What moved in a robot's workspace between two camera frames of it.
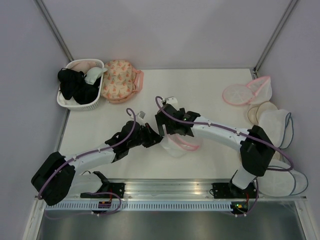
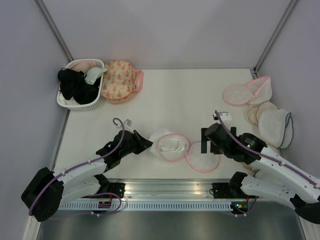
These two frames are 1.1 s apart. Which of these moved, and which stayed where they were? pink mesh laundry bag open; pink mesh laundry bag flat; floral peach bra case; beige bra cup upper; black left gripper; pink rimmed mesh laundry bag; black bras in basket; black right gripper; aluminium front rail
Moved: pink rimmed mesh laundry bag; black right gripper; black left gripper
Stayed: black bras in basket; beige bra cup upper; aluminium front rail; pink mesh laundry bag flat; pink mesh laundry bag open; floral peach bra case
